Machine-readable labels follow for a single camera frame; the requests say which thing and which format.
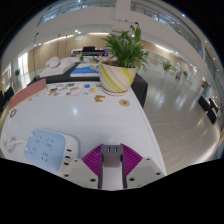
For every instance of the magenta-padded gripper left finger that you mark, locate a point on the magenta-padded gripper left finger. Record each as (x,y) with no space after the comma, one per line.
(80,171)

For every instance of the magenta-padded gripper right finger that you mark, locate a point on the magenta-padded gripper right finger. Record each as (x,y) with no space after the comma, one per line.
(143,171)

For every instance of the light blue power strip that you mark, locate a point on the light blue power strip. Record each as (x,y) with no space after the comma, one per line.
(46,150)

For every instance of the round orange flat disc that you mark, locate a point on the round orange flat disc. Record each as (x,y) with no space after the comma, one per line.
(124,102)

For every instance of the brown irregular flat piece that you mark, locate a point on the brown irregular flat piece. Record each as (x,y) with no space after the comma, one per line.
(99,98)

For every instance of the colourful sticker sheet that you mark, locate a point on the colourful sticker sheet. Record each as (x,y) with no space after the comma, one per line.
(63,90)

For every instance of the group of black chairs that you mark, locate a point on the group of black chairs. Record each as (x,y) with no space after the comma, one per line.
(208,108)
(5,96)

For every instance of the pink flat board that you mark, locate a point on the pink flat board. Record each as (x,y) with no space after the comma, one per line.
(28,93)

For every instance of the striped pot with green plant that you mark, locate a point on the striped pot with green plant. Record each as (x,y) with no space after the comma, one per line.
(115,78)

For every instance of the blue flat model board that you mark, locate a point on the blue flat model board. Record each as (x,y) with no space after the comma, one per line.
(83,71)

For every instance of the small green floor plant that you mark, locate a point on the small green floor plant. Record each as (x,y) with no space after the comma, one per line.
(17,72)
(166,65)

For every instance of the black piano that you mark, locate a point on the black piano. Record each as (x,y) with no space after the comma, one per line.
(89,50)

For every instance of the tall black lamp pole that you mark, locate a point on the tall black lamp pole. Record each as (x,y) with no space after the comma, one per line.
(34,56)

